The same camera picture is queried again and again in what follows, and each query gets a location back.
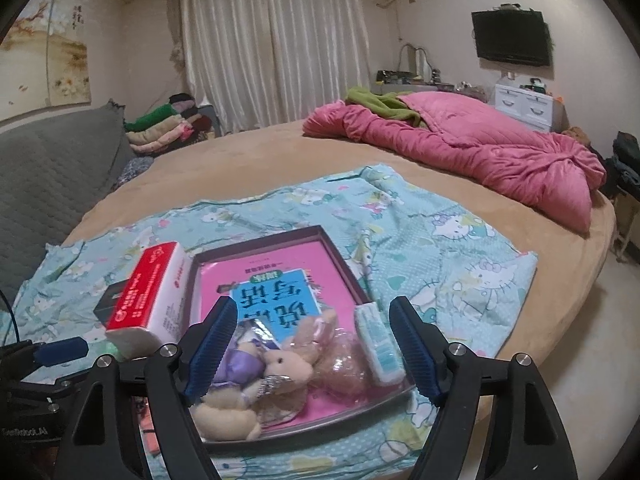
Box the light blue tissue pack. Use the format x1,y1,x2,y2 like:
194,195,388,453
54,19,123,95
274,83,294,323
354,302,406,387

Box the cream plush purple dress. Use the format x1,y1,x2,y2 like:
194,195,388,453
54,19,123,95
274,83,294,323
191,341,266,442

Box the pink puff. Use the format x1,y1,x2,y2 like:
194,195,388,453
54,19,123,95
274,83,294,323
311,328,371,399

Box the beige plush bunny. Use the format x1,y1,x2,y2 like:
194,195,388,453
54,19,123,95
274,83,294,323
250,308,337,428

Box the red tissue box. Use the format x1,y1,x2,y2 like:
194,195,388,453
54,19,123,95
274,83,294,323
105,242,192,360

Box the purple tray box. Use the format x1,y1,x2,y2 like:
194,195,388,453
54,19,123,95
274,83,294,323
182,224,419,453

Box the pink cloth pack in plastic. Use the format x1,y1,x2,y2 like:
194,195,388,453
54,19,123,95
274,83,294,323
139,404,160,456

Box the Hello Kitty blue bedsheet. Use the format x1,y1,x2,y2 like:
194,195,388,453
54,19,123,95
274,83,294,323
13,165,538,479

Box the pink quilt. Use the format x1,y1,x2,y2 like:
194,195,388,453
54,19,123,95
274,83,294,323
303,91,605,234

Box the stack of folded clothes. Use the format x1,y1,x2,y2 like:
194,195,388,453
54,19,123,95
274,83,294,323
125,92,221,156

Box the grey quilted sofa cover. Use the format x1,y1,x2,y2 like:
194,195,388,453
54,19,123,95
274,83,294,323
0,101,134,300

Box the green garment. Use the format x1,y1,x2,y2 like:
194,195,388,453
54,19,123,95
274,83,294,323
345,87,426,127

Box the white drawer cabinet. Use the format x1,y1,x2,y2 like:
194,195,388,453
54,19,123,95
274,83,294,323
494,84,564,132

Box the dark clothes on chair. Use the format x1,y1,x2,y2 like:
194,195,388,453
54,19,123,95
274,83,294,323
603,131,640,200

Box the white curtains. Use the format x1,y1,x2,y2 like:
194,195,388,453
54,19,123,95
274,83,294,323
179,0,370,133

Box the black cable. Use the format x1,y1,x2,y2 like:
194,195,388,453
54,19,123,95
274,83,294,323
0,288,22,348

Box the black wall television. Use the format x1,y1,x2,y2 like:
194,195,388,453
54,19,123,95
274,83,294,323
471,9,551,67

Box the wall painting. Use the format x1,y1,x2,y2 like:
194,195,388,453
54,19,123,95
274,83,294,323
0,0,91,120

